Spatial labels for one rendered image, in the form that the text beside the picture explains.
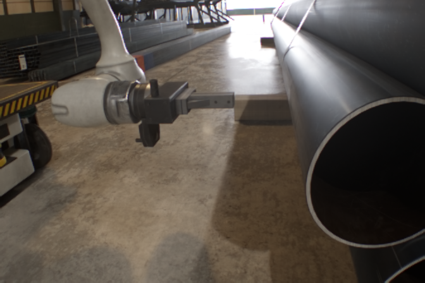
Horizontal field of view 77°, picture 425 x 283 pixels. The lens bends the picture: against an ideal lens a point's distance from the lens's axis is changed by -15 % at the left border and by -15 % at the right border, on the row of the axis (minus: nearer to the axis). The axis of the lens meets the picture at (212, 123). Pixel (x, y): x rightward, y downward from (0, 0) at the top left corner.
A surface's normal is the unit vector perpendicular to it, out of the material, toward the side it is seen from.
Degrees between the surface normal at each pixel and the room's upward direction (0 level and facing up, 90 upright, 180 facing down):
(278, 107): 90
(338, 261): 0
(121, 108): 90
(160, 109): 90
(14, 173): 90
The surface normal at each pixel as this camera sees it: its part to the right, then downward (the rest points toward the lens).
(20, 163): 0.97, 0.01
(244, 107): -0.18, 0.35
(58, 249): -0.07, -0.94
